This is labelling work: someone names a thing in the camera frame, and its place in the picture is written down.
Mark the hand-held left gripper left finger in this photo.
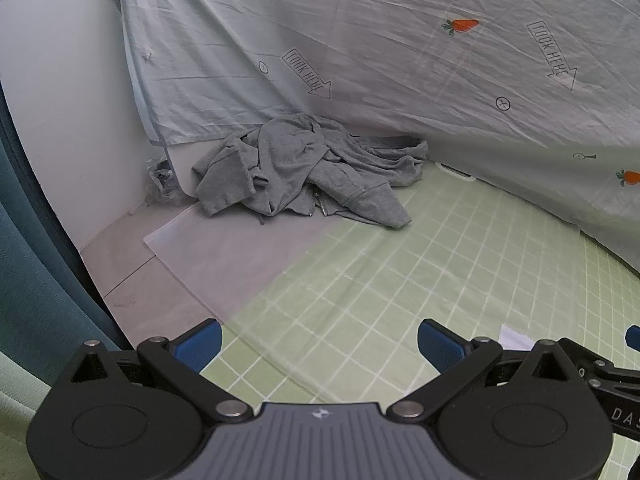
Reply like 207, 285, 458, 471
50, 319, 253, 423

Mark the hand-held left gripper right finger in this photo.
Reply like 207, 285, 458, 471
387, 317, 596, 423

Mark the grey zip hoodie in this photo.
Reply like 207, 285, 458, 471
192, 112, 430, 231

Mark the white paper scrap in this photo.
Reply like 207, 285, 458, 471
500, 325, 535, 351

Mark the translucent plastic sheet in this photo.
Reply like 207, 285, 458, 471
144, 205, 416, 403

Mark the green checked mat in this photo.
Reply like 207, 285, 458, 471
200, 160, 640, 480

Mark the crumpled clear plastic bag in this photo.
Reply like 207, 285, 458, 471
145, 157, 181, 206

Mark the teal curtain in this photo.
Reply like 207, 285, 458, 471
0, 85, 133, 376

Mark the pale green cloth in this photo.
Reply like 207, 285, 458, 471
0, 350, 56, 480

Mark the pale blue printed bed sheet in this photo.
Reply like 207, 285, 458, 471
107, 0, 640, 273

